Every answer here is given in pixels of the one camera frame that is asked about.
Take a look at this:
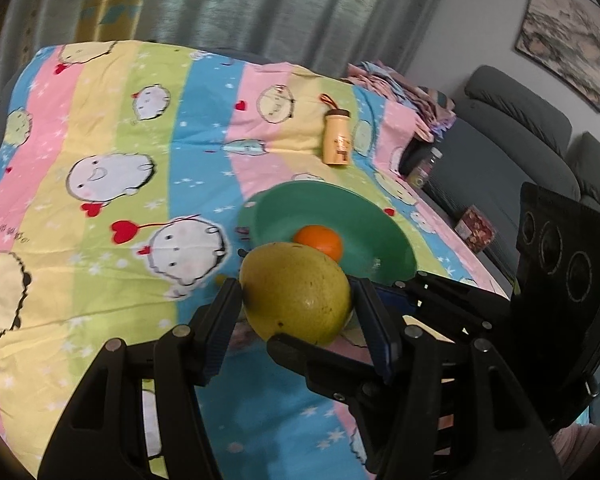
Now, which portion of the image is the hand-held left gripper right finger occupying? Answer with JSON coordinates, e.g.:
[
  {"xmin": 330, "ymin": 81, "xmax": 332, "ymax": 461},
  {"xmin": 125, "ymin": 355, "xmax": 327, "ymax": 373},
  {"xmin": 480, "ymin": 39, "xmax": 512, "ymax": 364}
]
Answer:
[{"xmin": 350, "ymin": 277, "xmax": 563, "ymax": 480}]

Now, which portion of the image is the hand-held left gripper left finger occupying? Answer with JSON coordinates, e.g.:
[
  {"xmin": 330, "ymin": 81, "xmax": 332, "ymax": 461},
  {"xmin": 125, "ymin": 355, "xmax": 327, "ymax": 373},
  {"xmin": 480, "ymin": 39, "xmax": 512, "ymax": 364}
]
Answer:
[{"xmin": 37, "ymin": 276, "xmax": 243, "ymax": 480}]

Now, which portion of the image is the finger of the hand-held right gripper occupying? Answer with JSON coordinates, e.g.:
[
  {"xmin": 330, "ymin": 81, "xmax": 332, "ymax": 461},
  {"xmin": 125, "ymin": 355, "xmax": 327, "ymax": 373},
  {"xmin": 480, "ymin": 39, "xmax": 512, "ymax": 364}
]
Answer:
[
  {"xmin": 394, "ymin": 270, "xmax": 521, "ymax": 341},
  {"xmin": 266, "ymin": 334, "xmax": 406, "ymax": 411}
]

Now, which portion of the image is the yellow-green pear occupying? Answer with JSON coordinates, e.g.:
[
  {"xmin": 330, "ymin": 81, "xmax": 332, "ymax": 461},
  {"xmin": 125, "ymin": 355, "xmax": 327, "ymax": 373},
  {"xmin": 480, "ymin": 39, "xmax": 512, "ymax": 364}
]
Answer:
[{"xmin": 239, "ymin": 241, "xmax": 353, "ymax": 347}]

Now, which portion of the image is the green plastic basin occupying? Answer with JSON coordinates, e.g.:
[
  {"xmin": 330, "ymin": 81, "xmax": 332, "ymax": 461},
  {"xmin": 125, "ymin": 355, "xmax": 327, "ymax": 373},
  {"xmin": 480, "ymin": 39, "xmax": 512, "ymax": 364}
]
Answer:
[{"xmin": 237, "ymin": 181, "xmax": 417, "ymax": 291}]

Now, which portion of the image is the orange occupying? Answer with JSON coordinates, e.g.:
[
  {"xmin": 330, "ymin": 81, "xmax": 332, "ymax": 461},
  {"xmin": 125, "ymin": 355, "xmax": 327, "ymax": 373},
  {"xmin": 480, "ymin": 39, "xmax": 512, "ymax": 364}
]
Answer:
[{"xmin": 293, "ymin": 225, "xmax": 344, "ymax": 263}]

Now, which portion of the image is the red patterned gift box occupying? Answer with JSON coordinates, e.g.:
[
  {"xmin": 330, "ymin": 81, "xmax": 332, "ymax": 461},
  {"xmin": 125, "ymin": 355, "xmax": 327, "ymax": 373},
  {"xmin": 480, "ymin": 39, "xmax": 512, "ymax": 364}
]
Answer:
[{"xmin": 454, "ymin": 205, "xmax": 497, "ymax": 253}]

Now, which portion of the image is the striped cartoon printed blanket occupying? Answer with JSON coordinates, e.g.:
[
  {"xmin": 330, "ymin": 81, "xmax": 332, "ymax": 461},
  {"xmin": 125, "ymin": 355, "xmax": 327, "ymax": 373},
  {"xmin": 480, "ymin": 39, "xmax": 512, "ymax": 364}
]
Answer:
[{"xmin": 0, "ymin": 40, "xmax": 511, "ymax": 480}]

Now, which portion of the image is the grey sofa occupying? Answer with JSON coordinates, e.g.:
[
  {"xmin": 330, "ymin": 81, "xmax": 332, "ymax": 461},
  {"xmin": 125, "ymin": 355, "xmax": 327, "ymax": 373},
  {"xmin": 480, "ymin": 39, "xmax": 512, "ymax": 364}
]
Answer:
[{"xmin": 405, "ymin": 65, "xmax": 600, "ymax": 311}]

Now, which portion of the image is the pile of folded clothes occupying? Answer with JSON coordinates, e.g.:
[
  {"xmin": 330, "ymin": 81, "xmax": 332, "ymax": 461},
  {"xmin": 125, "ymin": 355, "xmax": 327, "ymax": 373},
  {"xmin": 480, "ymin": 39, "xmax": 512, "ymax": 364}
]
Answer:
[{"xmin": 347, "ymin": 61, "xmax": 457, "ymax": 142}]

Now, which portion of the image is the framed landscape painting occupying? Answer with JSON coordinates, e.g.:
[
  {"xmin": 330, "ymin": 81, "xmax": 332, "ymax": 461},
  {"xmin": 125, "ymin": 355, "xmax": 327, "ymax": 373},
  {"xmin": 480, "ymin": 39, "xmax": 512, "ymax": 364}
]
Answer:
[{"xmin": 514, "ymin": 0, "xmax": 600, "ymax": 112}]

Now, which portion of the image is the grey curtain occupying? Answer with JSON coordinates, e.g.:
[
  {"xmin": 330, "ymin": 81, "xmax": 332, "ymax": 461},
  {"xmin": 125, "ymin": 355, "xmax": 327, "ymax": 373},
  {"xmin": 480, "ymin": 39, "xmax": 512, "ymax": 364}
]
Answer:
[{"xmin": 0, "ymin": 0, "xmax": 461, "ymax": 78}]

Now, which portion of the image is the yellow bottle with strap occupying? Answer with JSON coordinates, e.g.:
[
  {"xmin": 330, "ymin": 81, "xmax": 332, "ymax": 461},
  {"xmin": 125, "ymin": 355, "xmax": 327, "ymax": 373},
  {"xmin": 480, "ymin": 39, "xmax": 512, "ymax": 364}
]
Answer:
[{"xmin": 319, "ymin": 93, "xmax": 352, "ymax": 166}]

